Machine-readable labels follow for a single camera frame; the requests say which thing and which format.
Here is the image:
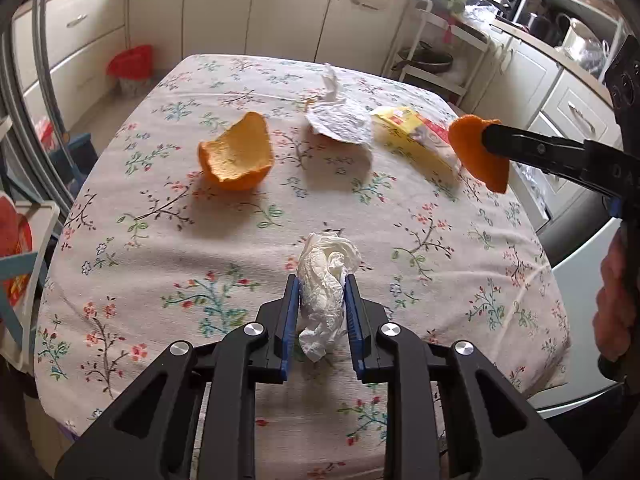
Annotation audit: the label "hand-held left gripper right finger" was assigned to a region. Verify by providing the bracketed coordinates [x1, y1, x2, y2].
[344, 274, 583, 480]

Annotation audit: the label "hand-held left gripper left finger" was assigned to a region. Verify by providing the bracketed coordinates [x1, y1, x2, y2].
[55, 274, 301, 480]

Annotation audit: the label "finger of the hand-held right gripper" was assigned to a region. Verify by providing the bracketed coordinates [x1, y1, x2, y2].
[481, 119, 587, 182]

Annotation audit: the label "white tissue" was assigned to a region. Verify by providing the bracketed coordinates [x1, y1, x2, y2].
[296, 232, 363, 363]

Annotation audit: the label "small orange peel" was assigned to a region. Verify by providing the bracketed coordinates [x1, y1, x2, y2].
[447, 115, 511, 195]

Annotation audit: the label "yellow and red packet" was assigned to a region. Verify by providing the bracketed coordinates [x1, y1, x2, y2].
[370, 105, 466, 181]

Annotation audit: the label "large orange peel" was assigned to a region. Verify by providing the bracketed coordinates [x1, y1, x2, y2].
[197, 111, 275, 192]

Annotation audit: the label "white paper napkin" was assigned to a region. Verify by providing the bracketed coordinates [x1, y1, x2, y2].
[304, 62, 375, 171]

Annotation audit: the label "red trash bin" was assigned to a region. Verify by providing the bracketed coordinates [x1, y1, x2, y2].
[106, 45, 155, 97]

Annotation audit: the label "person's right hand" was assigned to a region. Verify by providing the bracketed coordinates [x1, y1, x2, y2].
[592, 232, 633, 362]

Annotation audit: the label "shiny plastic bag on drawer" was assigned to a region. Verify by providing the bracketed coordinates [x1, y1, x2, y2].
[515, 162, 546, 196]

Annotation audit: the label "white drawer cabinet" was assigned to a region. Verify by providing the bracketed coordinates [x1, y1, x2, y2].
[460, 25, 626, 231]

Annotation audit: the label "white kettle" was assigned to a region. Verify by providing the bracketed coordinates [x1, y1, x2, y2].
[560, 17, 601, 61]

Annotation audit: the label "black cooking pot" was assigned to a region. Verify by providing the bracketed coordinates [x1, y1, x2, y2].
[525, 10, 563, 46]

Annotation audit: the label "black wok with lid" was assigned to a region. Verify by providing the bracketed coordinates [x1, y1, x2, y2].
[390, 40, 455, 75]

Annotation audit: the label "table with floral cloth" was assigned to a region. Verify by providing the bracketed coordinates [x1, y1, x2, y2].
[32, 52, 573, 480]

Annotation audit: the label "white countertop shelf rack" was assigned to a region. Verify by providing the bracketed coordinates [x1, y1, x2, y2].
[510, 0, 631, 56]

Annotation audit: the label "white trolley rack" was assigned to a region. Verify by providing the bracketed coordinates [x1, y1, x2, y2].
[382, 0, 491, 111]

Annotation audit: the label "blue plastic stool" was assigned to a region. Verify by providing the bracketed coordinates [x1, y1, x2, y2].
[47, 132, 98, 188]

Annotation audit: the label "white base cabinets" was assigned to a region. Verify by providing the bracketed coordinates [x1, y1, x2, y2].
[10, 0, 426, 126]

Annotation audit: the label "grey metal pipe bundle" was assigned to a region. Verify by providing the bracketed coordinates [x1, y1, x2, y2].
[0, 0, 76, 206]

